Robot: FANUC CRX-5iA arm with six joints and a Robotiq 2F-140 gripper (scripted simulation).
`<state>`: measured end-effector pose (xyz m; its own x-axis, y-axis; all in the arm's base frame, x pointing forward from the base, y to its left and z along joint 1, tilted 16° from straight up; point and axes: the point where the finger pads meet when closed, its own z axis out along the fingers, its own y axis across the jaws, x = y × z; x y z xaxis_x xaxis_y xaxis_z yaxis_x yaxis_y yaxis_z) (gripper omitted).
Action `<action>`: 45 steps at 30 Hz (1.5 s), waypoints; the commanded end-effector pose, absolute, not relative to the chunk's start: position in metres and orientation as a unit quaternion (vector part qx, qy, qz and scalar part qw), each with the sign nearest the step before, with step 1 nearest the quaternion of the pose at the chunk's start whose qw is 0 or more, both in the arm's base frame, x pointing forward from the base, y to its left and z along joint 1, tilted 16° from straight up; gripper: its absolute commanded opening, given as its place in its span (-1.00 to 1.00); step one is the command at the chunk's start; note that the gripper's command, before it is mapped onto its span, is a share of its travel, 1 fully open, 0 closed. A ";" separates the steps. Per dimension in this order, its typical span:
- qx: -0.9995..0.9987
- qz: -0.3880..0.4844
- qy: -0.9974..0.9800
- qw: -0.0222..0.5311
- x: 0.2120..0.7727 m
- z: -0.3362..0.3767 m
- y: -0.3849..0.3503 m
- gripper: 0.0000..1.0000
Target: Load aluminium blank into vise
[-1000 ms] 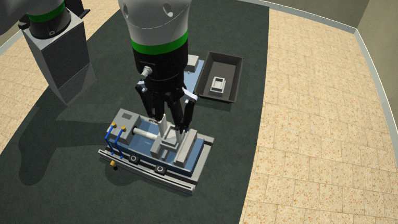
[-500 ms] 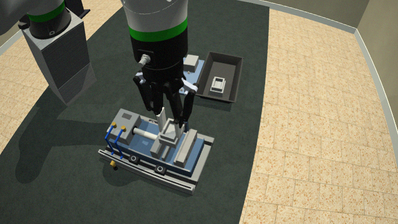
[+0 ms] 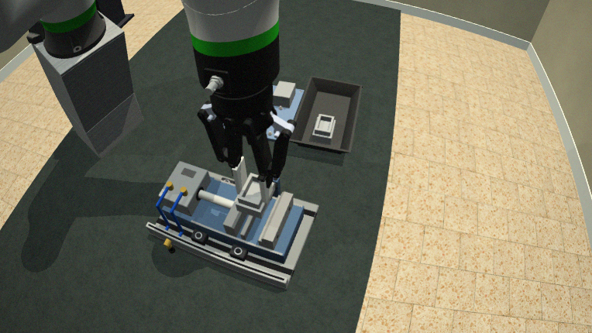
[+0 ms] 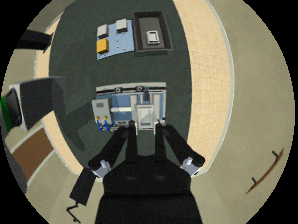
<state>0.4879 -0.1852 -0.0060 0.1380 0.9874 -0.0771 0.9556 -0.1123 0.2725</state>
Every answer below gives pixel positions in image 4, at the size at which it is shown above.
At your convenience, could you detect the orange-yellow block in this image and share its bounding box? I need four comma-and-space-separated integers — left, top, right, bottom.
97, 38, 109, 55

